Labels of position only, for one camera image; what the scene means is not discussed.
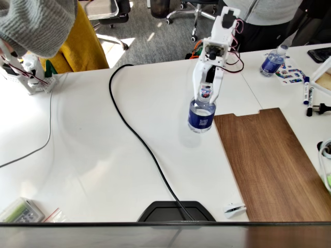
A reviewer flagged grey seat office chair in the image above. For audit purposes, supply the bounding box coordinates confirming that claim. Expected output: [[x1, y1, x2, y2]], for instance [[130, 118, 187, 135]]
[[84, 0, 130, 51]]

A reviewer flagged brown wooden board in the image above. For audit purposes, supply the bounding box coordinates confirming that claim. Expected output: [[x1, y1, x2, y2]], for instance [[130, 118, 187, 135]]
[[213, 107, 331, 223]]

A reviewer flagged gripper mounted camera box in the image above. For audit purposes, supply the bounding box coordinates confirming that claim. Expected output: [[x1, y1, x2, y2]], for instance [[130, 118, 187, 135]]
[[202, 38, 230, 63]]

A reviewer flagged dark round bin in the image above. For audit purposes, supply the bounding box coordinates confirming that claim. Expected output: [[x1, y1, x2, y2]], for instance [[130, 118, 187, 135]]
[[151, 0, 170, 19]]

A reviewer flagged white leader arm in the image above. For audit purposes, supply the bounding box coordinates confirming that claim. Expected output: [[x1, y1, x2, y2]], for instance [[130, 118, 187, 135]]
[[0, 41, 58, 96]]

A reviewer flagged small white printed bracket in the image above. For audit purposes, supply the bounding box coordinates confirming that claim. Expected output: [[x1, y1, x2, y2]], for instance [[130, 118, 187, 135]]
[[223, 202, 247, 220]]

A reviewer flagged black Philips computer monitor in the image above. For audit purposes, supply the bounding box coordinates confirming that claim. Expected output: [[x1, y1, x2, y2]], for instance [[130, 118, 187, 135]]
[[0, 200, 331, 248]]

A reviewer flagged chrome base office chair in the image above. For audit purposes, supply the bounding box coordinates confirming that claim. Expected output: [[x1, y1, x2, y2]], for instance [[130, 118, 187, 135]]
[[165, 0, 220, 43]]

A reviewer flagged long black cable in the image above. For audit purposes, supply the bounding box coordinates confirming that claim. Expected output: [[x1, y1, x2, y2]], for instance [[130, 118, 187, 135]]
[[108, 64, 195, 222]]

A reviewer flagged clear plastic parts box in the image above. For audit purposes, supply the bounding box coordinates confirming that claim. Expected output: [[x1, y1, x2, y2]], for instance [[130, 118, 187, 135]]
[[0, 196, 46, 223]]

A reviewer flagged black power plug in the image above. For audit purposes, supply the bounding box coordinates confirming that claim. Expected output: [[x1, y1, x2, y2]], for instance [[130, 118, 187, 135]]
[[312, 102, 331, 115]]

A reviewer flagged clear zip bag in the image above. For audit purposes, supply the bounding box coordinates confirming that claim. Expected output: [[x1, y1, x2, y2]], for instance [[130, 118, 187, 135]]
[[42, 207, 68, 223]]

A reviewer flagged black whiteboard marker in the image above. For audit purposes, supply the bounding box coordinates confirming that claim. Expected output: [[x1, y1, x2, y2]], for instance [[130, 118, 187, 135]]
[[306, 87, 315, 117]]

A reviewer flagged blue labelled water bottle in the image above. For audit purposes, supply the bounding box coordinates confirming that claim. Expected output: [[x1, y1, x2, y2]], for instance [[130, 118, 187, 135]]
[[259, 44, 289, 78], [187, 86, 217, 134]]

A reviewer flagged thick white cable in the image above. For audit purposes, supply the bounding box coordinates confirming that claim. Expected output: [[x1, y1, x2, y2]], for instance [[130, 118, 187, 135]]
[[319, 137, 331, 193]]

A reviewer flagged colourful sticker sheet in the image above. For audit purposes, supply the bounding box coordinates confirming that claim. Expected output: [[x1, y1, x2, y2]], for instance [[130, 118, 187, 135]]
[[263, 52, 306, 85]]

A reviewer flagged person's hand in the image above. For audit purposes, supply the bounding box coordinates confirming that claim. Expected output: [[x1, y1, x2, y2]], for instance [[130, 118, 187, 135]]
[[0, 38, 20, 59]]

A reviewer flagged blue whiteboard marker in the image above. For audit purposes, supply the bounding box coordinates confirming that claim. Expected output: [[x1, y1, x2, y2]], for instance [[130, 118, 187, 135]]
[[303, 75, 311, 105]]

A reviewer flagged black smartphone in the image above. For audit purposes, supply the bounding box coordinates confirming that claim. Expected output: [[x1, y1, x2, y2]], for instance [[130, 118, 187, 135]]
[[307, 47, 331, 64]]

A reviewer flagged person in grey hoodie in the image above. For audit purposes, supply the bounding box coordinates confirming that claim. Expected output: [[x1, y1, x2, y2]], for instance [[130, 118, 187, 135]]
[[222, 0, 311, 54]]

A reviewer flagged green table clamp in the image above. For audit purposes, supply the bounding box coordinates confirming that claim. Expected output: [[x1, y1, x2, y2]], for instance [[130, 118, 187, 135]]
[[44, 59, 58, 79]]

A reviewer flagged person in grey knit sweater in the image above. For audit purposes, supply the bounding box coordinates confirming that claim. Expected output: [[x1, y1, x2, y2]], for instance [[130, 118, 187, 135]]
[[0, 0, 110, 74]]

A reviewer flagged black cable grommet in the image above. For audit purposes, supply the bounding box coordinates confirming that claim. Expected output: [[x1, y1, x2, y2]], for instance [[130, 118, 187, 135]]
[[316, 141, 331, 159]]

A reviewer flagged thin white cable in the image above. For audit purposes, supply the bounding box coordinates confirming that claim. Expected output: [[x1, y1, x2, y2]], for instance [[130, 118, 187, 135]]
[[0, 89, 54, 169]]

